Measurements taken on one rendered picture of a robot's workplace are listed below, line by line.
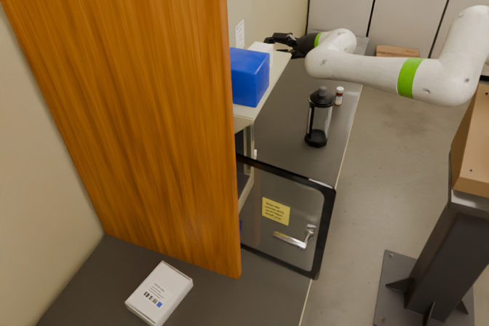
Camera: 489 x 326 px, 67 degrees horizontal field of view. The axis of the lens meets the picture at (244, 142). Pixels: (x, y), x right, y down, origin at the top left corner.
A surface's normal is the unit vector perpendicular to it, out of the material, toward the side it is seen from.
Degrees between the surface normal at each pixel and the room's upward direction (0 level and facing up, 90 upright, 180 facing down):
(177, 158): 90
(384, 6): 90
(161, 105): 90
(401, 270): 0
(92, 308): 0
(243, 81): 90
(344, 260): 0
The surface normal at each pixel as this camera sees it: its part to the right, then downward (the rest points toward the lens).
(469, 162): -0.26, -0.16
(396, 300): -0.03, -0.75
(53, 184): 0.94, 0.22
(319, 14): -0.36, 0.62
